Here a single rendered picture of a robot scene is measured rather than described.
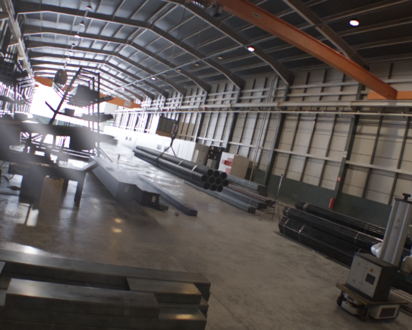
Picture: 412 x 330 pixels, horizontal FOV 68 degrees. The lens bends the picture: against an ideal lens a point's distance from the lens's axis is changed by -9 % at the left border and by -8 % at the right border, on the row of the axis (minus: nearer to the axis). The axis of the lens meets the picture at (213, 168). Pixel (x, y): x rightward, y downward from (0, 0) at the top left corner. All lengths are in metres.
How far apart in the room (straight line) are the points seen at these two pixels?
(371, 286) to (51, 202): 5.59
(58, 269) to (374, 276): 3.93
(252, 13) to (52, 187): 7.90
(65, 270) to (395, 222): 4.41
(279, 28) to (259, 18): 0.83
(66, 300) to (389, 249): 4.39
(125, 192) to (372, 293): 6.27
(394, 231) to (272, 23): 8.15
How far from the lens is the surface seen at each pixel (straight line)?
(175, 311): 2.88
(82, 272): 3.02
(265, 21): 11.40
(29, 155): 8.59
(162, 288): 2.99
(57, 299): 2.54
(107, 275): 3.05
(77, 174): 7.24
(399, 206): 5.37
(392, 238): 5.38
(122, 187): 8.72
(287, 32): 11.91
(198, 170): 7.00
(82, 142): 8.76
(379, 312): 5.14
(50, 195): 6.65
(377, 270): 4.97
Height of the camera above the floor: 1.71
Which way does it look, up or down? 2 degrees down
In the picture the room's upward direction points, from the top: 14 degrees clockwise
